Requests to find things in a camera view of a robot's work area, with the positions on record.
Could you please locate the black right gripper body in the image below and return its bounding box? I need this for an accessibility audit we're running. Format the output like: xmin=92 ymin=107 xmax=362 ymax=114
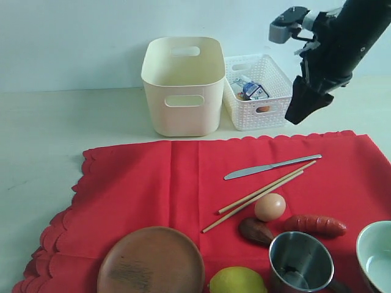
xmin=300 ymin=12 xmax=367 ymax=95

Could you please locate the fried chicken nugget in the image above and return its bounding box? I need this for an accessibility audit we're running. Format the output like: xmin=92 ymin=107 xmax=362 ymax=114
xmin=256 ymin=106 xmax=270 ymax=113

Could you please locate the yellow cheese wedge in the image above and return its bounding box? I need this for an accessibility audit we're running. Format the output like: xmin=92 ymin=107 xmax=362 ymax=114
xmin=236 ymin=92 xmax=246 ymax=101

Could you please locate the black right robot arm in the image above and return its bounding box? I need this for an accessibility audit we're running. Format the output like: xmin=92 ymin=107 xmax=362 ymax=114
xmin=285 ymin=1 xmax=390 ymax=125

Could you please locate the white perforated plastic basket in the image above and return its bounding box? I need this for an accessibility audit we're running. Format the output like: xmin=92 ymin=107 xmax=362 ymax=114
xmin=223 ymin=54 xmax=292 ymax=131

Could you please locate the silver table knife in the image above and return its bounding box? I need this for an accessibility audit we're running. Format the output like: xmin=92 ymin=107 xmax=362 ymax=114
xmin=224 ymin=154 xmax=323 ymax=180

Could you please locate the brown egg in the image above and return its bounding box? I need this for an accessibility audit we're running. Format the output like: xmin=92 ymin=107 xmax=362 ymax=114
xmin=254 ymin=193 xmax=286 ymax=222

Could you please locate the lower wooden chopstick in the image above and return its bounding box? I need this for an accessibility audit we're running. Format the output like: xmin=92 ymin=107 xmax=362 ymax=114
xmin=201 ymin=171 xmax=303 ymax=233

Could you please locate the cream plastic storage bin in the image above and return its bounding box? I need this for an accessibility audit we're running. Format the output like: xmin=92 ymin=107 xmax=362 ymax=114
xmin=141 ymin=37 xmax=225 ymax=137

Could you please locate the red scalloped cloth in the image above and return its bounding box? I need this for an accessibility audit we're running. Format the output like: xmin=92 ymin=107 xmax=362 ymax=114
xmin=13 ymin=131 xmax=390 ymax=292

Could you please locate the red sausage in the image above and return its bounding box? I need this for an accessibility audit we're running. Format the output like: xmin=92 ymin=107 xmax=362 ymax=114
xmin=283 ymin=214 xmax=347 ymax=238

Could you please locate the dark brown chicken drumstick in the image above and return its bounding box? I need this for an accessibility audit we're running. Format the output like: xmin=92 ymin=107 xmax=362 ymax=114
xmin=238 ymin=217 xmax=274 ymax=247

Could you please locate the pale green ceramic bowl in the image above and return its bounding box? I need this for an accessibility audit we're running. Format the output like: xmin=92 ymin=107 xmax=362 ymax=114
xmin=356 ymin=220 xmax=390 ymax=293

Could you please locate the stainless steel cup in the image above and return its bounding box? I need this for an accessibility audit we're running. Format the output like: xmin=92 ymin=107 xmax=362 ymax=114
xmin=268 ymin=231 xmax=351 ymax=292

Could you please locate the yellow lemon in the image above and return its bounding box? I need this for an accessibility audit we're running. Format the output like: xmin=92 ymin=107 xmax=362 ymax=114
xmin=208 ymin=266 xmax=268 ymax=293

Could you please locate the brown wooden plate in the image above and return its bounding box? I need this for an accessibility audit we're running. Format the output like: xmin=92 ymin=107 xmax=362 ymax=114
xmin=97 ymin=226 xmax=205 ymax=293

